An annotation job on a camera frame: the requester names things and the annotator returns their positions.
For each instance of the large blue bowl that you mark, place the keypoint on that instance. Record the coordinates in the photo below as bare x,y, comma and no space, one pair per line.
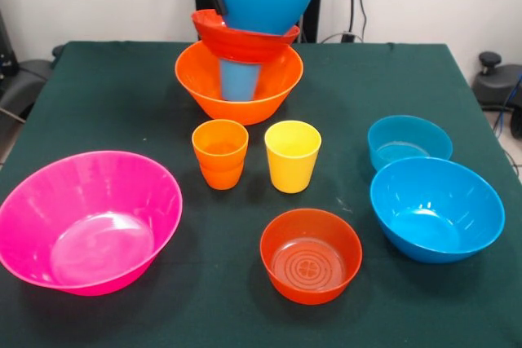
261,5
436,209

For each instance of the wide red bowl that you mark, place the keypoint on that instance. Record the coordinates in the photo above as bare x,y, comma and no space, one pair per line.
244,48

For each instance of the blue cup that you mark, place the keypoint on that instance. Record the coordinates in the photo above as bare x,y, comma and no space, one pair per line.
238,81

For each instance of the large orange bowl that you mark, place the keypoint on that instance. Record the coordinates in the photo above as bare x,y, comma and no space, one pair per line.
244,113

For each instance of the orange cup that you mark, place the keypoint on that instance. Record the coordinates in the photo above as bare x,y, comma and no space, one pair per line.
222,180
220,148

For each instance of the yellow cup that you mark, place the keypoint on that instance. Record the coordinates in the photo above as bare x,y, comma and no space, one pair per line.
293,168

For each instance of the small teal blue bowl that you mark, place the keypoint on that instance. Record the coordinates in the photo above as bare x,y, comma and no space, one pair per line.
408,140

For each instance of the large pink bowl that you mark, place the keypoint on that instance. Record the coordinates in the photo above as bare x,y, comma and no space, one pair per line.
89,217

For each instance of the small red bowl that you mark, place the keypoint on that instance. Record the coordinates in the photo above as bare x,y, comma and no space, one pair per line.
310,266

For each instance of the dark green table cloth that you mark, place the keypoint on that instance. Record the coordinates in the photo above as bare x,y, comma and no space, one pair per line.
228,319

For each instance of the black pedestal leg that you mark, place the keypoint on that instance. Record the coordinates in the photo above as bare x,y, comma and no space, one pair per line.
495,87
24,79

